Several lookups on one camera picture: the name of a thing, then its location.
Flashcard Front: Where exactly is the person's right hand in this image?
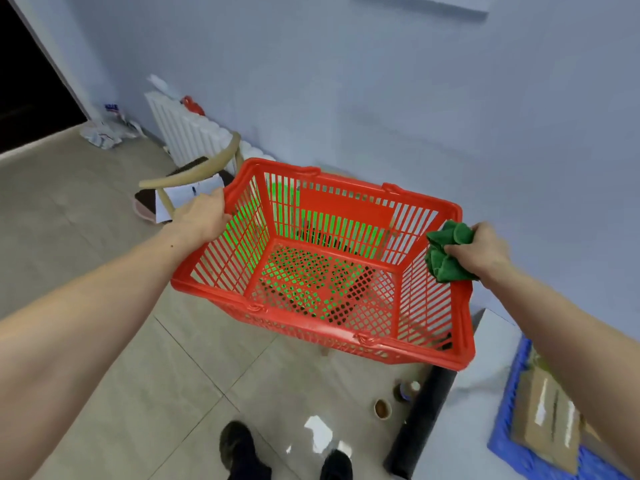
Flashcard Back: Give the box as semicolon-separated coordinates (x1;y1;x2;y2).
443;222;513;285

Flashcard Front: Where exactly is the person's left hand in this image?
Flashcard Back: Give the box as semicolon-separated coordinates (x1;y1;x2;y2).
169;187;234;245

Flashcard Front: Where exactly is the green cloth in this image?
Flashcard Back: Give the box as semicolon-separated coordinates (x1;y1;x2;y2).
425;219;480;284

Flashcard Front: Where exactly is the red plastic basket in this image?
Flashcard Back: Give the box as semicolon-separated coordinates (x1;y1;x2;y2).
171;157;477;371

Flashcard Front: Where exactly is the large taped cardboard box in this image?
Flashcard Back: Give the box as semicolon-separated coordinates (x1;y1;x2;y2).
509;367;582;475

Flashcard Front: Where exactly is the blue plastic pallet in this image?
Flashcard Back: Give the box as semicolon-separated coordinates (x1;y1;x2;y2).
487;334;633;480

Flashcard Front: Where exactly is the person's left forearm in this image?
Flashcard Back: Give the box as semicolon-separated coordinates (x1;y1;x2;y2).
0;229;196;480

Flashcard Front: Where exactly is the person's right forearm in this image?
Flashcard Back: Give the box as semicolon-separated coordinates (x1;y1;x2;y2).
479;264;640;480

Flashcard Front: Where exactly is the green plastic basket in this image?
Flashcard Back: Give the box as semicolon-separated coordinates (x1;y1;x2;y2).
227;182;393;323

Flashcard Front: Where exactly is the person's black left shoe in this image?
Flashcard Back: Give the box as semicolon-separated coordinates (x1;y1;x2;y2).
219;420;273;480

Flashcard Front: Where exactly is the person's black shoe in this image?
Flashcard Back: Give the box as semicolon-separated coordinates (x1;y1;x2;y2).
319;449;353;480
219;420;273;480

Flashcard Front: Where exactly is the person's black right shoe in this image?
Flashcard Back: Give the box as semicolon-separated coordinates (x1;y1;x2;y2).
319;449;353;480

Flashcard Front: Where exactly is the white paper sheet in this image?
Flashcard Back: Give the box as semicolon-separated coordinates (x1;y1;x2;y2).
155;173;226;225

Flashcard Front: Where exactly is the wooden chair dark seat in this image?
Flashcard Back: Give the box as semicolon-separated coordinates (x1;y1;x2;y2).
132;132;246;225

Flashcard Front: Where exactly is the white ribbed radiator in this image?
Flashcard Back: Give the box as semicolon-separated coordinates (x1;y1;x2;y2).
145;91;277;177

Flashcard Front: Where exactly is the heap of white clutter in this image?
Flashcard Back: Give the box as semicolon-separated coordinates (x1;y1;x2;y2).
79;102;149;151

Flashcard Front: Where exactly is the crumpled white cloth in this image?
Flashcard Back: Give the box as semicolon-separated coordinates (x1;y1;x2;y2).
147;73;182;101

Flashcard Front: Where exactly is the small white-capped bottle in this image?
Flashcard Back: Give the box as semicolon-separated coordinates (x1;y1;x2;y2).
395;379;422;403

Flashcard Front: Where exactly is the pale wall fixture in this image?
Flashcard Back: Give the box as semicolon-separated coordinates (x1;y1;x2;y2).
355;0;493;15

